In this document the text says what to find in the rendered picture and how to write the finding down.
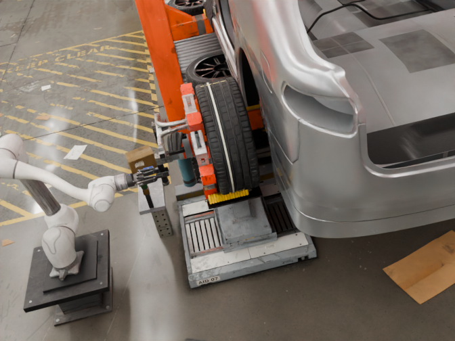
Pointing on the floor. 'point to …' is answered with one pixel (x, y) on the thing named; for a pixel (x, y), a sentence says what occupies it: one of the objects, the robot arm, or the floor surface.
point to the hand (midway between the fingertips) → (162, 172)
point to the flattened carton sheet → (426, 269)
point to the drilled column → (162, 222)
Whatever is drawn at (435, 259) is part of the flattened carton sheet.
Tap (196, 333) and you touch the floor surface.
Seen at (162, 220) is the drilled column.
